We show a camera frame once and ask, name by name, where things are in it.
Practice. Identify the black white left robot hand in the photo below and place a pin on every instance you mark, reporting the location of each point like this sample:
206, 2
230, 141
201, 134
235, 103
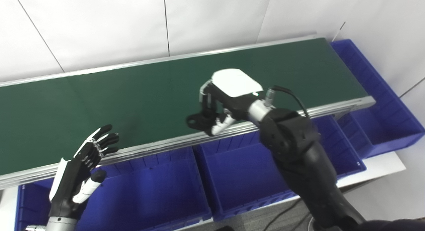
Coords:
69, 181

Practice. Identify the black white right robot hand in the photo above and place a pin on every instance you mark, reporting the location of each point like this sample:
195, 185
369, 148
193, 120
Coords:
232, 91

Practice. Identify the aluminium conveyor leg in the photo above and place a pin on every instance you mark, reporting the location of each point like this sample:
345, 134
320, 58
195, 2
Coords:
345, 113

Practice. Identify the black flanged machine part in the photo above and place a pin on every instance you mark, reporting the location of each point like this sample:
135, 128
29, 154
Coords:
197, 121

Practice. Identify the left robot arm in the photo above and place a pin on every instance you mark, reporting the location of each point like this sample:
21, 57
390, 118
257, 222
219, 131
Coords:
59, 223

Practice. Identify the green conveyor belt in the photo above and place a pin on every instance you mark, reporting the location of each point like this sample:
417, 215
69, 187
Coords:
149, 148
132, 101

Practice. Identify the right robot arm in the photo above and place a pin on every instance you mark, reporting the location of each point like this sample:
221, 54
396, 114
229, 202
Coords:
292, 141

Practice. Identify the blue plastic bin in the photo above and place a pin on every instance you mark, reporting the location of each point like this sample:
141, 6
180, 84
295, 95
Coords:
149, 191
239, 178
382, 101

